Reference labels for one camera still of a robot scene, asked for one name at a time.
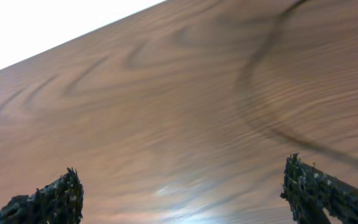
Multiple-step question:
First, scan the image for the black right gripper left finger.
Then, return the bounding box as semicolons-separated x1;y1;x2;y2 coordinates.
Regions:
0;168;84;224

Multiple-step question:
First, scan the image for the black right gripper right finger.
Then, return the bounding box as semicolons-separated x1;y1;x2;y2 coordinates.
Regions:
280;153;358;224

